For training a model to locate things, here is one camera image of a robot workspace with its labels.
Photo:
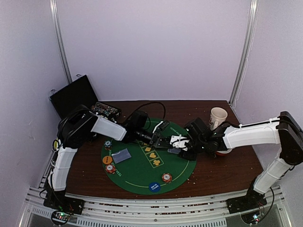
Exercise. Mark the right aluminium frame post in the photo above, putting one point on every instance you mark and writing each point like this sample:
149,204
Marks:
245,52

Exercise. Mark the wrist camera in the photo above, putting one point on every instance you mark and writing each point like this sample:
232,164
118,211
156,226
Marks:
179,142
161,126

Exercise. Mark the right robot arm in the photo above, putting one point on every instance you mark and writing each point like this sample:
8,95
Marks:
282,130

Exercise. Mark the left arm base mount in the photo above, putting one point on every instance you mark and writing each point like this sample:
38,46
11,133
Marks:
59,201

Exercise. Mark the dealt blue playing cards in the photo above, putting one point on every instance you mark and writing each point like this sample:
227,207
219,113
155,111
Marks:
121,156

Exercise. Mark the round green poker mat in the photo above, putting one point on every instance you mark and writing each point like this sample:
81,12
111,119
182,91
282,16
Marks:
145,166

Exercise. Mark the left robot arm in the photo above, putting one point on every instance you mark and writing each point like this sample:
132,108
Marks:
75,129

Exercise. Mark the red poker chip stack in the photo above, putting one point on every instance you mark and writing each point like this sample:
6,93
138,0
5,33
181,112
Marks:
167,177

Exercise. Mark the front aluminium rail frame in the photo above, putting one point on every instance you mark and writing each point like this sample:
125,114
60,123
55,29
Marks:
203,211

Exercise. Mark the blue small blind button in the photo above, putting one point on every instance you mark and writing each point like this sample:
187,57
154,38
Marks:
154,187

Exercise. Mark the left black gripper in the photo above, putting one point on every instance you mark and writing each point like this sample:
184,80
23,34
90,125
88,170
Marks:
157,135

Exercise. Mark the orange big blind button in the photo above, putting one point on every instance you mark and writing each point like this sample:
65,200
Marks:
107,160

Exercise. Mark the cream mug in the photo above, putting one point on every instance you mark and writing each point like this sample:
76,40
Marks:
217,116

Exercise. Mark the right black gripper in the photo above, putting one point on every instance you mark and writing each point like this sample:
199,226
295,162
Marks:
189,146

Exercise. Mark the black poker chip case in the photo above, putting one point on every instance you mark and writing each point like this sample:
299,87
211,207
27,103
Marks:
79,92

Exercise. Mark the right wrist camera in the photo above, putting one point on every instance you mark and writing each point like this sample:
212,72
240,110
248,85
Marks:
179,142

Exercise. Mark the teal white chip stack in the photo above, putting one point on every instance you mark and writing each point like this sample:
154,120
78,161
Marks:
108,145

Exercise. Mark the back poker chip row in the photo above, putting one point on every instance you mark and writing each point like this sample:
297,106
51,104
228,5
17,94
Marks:
105,110

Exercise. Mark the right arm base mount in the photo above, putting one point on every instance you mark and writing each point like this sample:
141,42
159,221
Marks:
249,201

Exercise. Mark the grey card deck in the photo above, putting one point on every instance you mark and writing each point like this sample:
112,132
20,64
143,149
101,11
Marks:
174,150

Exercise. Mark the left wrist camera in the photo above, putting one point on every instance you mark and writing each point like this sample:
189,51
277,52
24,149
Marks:
161,126

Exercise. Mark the white orange bowl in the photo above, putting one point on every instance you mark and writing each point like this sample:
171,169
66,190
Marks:
222,153

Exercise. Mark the lime green bowl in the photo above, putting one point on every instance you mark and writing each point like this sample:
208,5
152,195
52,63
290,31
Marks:
55,145

